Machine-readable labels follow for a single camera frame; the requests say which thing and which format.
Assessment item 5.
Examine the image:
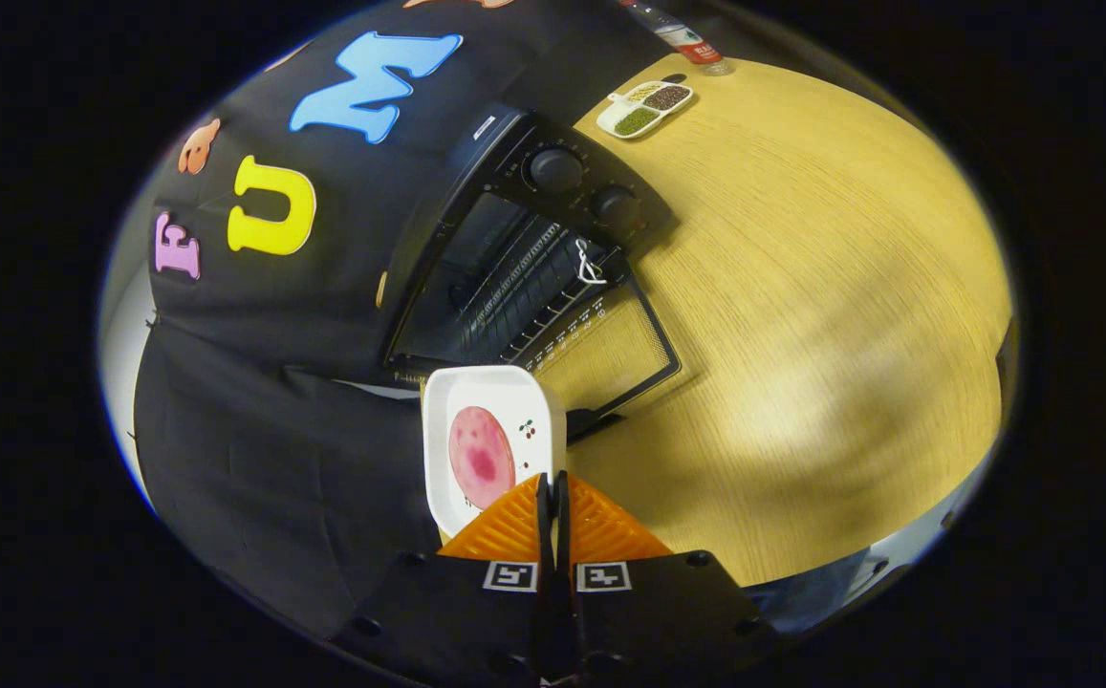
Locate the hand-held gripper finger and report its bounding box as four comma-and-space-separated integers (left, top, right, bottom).
333, 471, 553, 684
553, 470, 773, 681

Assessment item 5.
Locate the pink round meat slice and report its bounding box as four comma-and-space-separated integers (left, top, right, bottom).
448, 406, 517, 510

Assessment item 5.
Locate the white square plate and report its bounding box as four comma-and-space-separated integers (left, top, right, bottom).
422, 365, 568, 538

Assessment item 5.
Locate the white divided dish with beans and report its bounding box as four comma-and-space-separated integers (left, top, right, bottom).
596, 80, 694, 140

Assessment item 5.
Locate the clear plastic water bottle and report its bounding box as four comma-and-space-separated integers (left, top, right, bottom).
619, 0, 733, 76

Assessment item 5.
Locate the black backdrop cloth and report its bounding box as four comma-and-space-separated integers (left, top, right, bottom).
132, 0, 687, 636

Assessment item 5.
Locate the black toaster oven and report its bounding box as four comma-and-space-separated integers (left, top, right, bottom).
379, 103, 683, 441

